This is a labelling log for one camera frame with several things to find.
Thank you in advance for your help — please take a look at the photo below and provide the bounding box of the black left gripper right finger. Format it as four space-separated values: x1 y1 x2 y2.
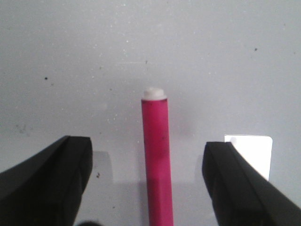
202 142 301 226

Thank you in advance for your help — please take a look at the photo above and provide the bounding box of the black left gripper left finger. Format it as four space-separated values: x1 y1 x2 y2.
0 136 93 226

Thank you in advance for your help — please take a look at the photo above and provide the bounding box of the pink red marker pen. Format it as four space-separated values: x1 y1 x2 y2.
141 88 174 226

